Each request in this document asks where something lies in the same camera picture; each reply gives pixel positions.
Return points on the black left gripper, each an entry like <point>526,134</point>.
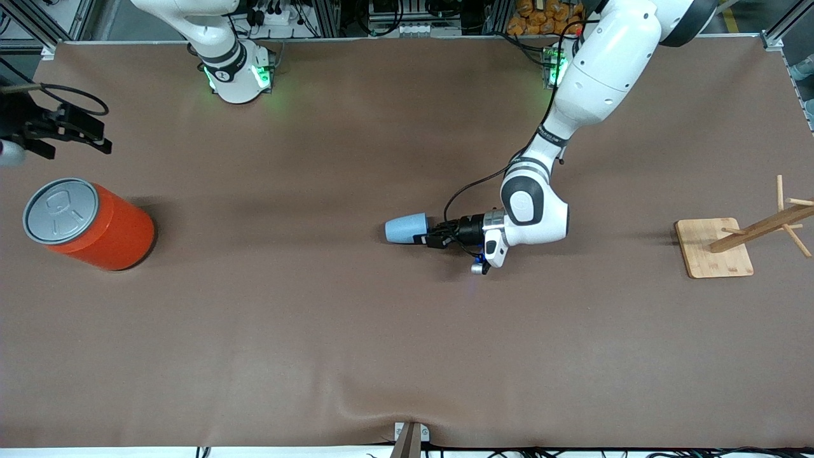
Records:
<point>469,229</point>

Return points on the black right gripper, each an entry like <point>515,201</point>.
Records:
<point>24,124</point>

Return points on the light blue plastic cup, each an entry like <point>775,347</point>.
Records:
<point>406,228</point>

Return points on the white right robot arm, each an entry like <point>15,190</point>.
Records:
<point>232,76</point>

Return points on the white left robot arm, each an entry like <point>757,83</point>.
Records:
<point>604,63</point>

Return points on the orange can with grey lid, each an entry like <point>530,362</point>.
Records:
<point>95,226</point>

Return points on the brown table cover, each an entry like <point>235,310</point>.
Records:
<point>318,318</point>

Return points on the white terminal block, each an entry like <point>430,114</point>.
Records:
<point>423,29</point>

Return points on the orange snack packet pile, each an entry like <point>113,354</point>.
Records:
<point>540,16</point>

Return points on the white power strip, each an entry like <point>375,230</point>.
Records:
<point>280,15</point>

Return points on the wooden mug tree stand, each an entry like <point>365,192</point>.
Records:
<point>712,251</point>

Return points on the aluminium frame profile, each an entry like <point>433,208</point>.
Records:
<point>38,25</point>
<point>785,28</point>

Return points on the metal table edge bracket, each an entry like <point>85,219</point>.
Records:
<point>410,439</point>

